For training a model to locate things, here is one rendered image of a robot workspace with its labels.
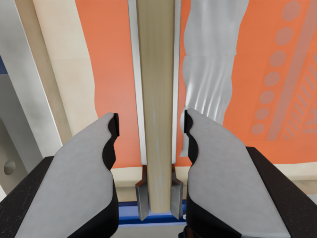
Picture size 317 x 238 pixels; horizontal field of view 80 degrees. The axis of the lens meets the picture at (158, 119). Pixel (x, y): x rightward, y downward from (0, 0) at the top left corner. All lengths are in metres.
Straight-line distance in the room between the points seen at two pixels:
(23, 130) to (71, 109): 1.43
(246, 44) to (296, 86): 0.11
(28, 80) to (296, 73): 0.37
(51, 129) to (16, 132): 1.47
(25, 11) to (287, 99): 0.37
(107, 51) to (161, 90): 0.13
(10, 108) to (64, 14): 1.43
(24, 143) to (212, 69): 1.67
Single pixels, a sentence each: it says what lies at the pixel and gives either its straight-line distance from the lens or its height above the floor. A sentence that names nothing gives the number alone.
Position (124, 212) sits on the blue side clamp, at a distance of 0.40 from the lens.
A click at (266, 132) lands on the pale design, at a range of 0.38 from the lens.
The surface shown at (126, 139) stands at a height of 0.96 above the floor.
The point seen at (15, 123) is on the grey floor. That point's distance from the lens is 1.74.
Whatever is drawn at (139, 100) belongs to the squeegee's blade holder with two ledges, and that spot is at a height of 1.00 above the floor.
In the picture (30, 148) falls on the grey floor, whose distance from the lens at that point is 1.83.
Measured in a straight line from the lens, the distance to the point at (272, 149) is 0.41.
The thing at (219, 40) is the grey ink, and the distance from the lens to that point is 0.28.
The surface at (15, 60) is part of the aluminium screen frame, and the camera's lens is 0.29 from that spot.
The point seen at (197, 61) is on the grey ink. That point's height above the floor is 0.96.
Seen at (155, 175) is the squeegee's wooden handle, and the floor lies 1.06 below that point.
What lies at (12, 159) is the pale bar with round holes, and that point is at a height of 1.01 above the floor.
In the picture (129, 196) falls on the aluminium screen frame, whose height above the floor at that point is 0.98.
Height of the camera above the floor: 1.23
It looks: 60 degrees down
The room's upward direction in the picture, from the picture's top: 177 degrees clockwise
